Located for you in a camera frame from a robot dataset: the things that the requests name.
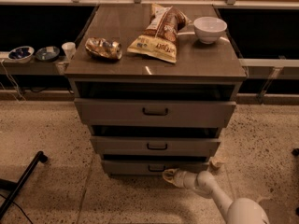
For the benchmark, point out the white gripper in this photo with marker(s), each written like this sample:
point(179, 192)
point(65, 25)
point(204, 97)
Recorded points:
point(181, 178)

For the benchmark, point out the grey drawer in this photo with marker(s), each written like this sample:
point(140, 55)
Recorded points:
point(157, 146)
point(150, 167)
point(182, 114)

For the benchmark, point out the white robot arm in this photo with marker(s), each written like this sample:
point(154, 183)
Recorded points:
point(239, 211)

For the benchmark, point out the grey drawer cabinet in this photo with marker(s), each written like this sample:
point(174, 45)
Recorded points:
point(201, 73)

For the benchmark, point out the cabinet caster wheel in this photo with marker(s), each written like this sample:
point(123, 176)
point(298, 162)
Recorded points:
point(215, 163)

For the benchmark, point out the yellow brown chip bag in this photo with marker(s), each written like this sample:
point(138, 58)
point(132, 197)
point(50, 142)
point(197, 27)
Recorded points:
point(160, 38)

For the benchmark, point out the crumpled shiny snack bag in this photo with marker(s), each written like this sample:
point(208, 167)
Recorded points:
point(101, 48)

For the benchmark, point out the black metal stand leg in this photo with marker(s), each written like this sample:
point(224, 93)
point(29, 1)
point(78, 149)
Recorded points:
point(13, 188)

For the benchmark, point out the white paper cup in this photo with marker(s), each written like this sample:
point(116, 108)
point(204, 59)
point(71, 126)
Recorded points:
point(69, 49)

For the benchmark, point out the grey side shelf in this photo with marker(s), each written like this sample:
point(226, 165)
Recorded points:
point(34, 67)

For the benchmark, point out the dark blue bowl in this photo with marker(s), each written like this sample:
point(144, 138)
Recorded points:
point(48, 54)

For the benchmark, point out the blue white bowl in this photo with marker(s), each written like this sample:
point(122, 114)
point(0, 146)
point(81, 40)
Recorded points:
point(21, 54)

